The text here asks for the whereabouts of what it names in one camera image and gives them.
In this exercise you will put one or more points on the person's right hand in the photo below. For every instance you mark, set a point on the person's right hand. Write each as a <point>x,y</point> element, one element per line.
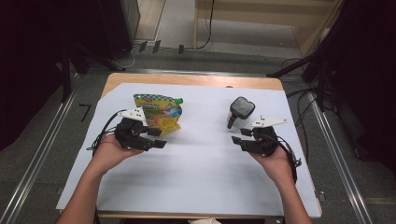
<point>277,168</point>

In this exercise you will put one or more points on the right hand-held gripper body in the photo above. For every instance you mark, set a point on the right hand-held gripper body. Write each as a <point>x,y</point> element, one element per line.
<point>264,140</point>

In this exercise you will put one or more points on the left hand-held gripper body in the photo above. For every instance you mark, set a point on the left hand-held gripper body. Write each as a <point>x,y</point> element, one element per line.
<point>132,135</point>

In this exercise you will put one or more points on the wooden frame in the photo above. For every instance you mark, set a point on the wooden frame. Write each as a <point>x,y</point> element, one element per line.
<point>264,14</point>

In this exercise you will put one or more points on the person's left hand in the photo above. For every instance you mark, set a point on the person's left hand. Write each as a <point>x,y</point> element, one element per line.
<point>109,154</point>

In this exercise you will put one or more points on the clear jar with black lid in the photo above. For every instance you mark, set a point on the clear jar with black lid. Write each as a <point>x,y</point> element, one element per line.
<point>241,109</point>

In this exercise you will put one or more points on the yellow green spout pouch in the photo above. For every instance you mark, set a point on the yellow green spout pouch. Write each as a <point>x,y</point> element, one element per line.
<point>162,109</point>

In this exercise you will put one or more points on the black cabinet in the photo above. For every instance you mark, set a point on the black cabinet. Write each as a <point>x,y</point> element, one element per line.
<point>115,28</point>

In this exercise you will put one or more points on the black stand leg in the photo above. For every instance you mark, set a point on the black stand leg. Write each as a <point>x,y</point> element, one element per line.
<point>289,67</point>

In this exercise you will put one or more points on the black floor tape strip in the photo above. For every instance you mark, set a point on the black floor tape strip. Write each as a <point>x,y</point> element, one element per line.
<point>156,46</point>
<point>181,49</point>
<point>143,46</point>

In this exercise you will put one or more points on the metal floor rail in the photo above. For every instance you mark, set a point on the metal floor rail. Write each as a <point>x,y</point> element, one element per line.
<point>39,158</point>
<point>186,72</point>
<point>338,157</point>

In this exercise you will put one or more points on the black curtain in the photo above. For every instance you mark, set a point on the black curtain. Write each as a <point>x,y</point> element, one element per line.
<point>367,77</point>
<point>28,62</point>

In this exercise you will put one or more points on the black angled floor tape mark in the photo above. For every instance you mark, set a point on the black angled floor tape mark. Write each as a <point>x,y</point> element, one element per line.
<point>84,112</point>

